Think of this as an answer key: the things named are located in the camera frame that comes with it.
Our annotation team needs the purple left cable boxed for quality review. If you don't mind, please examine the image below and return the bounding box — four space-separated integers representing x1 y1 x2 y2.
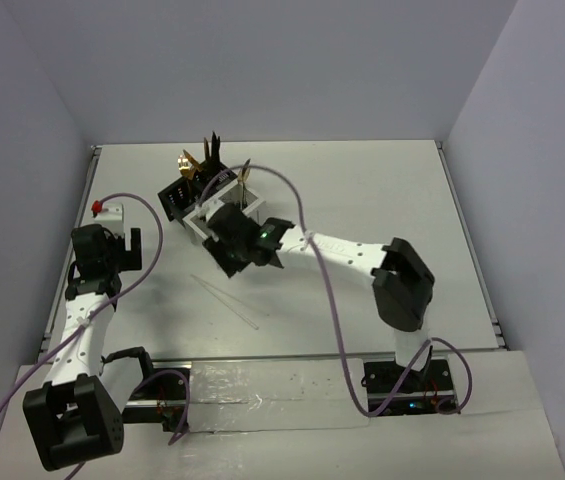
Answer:
0 193 191 480

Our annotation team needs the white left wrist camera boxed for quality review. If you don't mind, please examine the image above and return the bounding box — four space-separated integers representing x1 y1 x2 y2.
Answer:
91 200 125 238

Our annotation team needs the white chopstick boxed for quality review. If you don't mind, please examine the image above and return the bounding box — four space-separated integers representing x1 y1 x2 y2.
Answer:
190 275 259 331
195 277 270 316

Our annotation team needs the purple cable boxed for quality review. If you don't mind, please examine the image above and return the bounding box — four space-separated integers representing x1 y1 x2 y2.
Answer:
0 193 191 480
196 164 474 419

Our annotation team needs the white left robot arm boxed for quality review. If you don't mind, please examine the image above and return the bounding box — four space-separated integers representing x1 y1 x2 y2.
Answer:
22 224 158 471

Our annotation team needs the black knife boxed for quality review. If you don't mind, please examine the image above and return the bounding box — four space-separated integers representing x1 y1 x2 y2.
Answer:
214 135 221 168
208 132 217 165

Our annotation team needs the gold fork green handle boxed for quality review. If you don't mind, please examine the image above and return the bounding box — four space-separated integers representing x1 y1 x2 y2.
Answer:
177 154 191 177
181 160 197 192

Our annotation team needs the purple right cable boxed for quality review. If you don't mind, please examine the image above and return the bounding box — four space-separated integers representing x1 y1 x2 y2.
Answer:
196 164 474 419

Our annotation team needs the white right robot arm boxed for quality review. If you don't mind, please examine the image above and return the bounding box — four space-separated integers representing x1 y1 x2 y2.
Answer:
201 202 435 391

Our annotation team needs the black spoon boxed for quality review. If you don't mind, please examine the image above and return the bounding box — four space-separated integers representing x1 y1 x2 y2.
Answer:
238 159 251 209

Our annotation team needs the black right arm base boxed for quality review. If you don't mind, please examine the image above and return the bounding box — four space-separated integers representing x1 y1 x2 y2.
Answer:
357 354 463 417

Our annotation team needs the aluminium table rail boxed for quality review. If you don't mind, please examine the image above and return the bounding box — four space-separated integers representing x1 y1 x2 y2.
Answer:
36 145 102 361

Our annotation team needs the gold spoon green handle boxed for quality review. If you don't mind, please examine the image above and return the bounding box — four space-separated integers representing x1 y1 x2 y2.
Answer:
237 165 249 208

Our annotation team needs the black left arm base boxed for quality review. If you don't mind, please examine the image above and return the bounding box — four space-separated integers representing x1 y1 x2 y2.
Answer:
100 347 191 441

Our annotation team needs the white utensil caddy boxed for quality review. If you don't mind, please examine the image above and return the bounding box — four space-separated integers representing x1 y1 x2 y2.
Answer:
183 179 265 246

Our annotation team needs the black utensil caddy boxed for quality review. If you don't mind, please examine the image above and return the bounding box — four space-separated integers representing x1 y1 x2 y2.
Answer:
158 162 226 225

